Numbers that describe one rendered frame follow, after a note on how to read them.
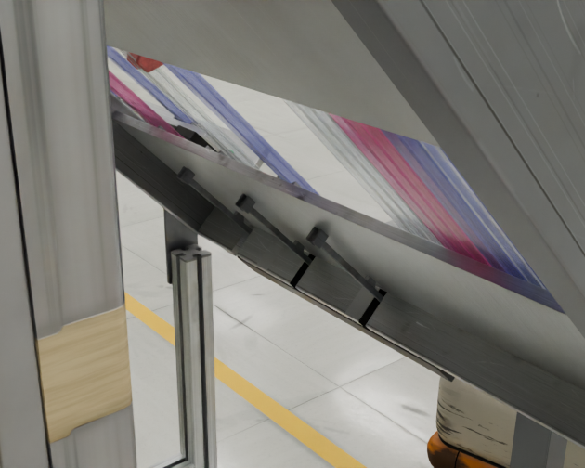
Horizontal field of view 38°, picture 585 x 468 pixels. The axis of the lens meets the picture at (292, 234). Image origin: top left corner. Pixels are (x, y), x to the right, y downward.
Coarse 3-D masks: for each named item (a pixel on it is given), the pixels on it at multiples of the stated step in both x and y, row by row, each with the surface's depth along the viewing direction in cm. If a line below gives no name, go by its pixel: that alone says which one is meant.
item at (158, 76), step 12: (132, 60) 71; (144, 72) 72; (156, 72) 72; (156, 84) 73; (168, 84) 73; (168, 96) 74; (180, 96) 74; (180, 108) 75; (192, 108) 75; (192, 120) 77; (204, 120) 76; (204, 132) 78; (216, 132) 78; (216, 144) 79; (228, 144) 79; (228, 156) 81; (240, 156) 80
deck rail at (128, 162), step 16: (112, 96) 92; (112, 112) 93; (128, 112) 94; (112, 128) 93; (128, 144) 95; (128, 160) 96; (144, 160) 97; (160, 160) 99; (128, 176) 97; (144, 176) 98; (160, 176) 99; (144, 192) 101; (160, 192) 100; (176, 192) 101; (192, 192) 103; (176, 208) 102; (192, 208) 104; (208, 208) 105; (192, 224) 104
